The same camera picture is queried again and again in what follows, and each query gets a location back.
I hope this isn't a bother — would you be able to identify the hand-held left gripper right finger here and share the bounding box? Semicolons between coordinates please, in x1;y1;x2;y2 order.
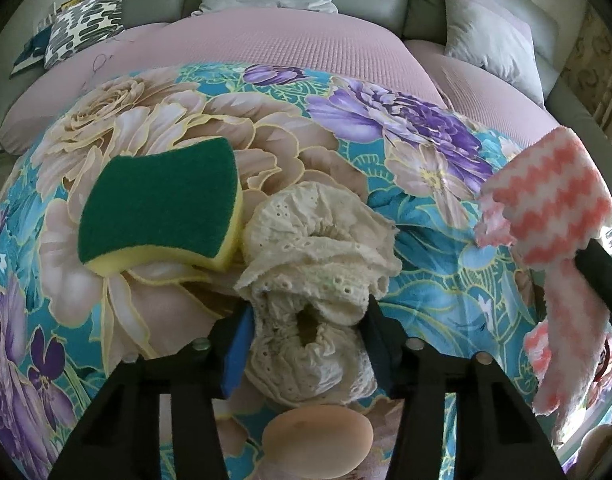
361;296;552;480

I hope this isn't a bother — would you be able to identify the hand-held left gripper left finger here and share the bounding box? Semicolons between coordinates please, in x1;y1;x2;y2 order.
46;305;257;480

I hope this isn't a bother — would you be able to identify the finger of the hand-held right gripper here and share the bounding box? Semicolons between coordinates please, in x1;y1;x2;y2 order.
576;240;612;356

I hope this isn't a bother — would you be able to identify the pink zigzag cloth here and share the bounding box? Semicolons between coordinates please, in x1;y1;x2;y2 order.
473;127;612;417

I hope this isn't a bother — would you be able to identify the cream lace cloth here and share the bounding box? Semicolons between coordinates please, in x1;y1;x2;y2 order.
233;182;402;407

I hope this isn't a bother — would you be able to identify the floral blanket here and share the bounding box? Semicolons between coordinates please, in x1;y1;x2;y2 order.
0;60;612;480

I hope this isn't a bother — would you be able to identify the beige makeup puff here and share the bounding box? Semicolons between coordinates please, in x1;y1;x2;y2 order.
262;406;374;480

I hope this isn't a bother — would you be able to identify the green and yellow sponge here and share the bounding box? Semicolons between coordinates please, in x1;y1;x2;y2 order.
77;136;244;277

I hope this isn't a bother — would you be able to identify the patterned beige curtain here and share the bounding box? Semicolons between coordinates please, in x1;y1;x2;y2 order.
568;10;612;136

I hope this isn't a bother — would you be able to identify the pink sofa cover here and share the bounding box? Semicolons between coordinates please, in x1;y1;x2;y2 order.
0;1;562;156

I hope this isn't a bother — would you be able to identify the blue patterned pillow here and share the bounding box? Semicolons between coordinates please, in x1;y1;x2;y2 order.
8;25;54;79

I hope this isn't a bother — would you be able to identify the black and white patterned pillow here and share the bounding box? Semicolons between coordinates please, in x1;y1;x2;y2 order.
43;0;131;70

